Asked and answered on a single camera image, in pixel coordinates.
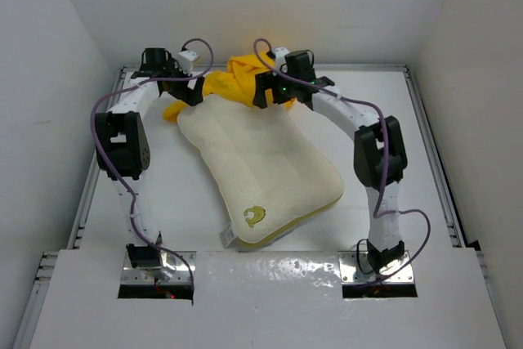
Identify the yellow pillowcase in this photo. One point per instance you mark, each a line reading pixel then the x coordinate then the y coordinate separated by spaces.
pixel 236 84

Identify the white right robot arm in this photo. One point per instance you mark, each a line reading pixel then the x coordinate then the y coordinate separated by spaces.
pixel 379 159

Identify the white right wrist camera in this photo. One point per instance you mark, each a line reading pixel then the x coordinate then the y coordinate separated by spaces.
pixel 279 56

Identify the cream quilted pillow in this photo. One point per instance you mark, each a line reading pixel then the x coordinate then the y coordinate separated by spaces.
pixel 269 175

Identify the white front cover board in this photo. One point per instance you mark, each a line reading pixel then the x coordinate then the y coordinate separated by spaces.
pixel 269 300

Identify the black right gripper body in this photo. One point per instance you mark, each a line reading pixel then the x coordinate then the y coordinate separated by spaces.
pixel 282 87

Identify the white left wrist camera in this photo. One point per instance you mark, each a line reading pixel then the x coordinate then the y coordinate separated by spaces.
pixel 186 60

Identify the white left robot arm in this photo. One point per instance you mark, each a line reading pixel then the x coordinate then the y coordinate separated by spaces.
pixel 123 150

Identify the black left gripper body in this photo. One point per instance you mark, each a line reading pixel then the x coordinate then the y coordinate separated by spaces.
pixel 177 89

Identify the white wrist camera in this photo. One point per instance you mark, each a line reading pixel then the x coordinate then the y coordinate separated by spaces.
pixel 279 56
pixel 186 60

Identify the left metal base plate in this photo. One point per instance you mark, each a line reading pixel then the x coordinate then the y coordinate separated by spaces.
pixel 171 270

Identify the aluminium table frame rail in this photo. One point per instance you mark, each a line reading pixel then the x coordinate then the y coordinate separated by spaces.
pixel 187 206

